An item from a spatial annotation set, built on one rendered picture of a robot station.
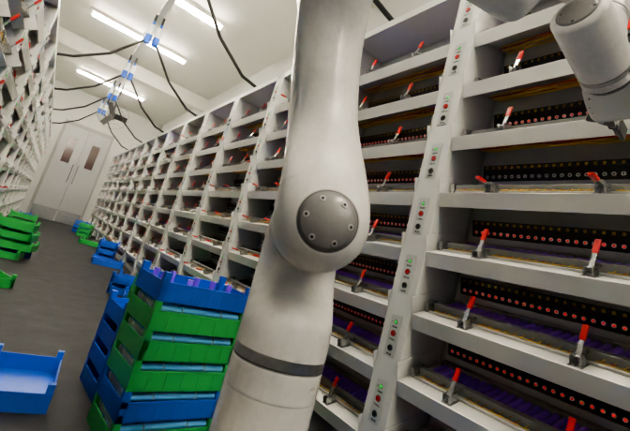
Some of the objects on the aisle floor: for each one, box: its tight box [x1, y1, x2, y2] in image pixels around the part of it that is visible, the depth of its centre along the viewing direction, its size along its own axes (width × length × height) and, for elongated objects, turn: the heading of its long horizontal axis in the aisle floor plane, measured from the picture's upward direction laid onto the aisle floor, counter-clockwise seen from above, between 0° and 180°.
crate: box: [86, 392, 212, 431], centre depth 114 cm, size 30×20×8 cm
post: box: [359, 0, 509, 431], centre depth 129 cm, size 20×9×176 cm, turn 2°
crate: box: [0, 343, 65, 414], centre depth 117 cm, size 30×20×8 cm
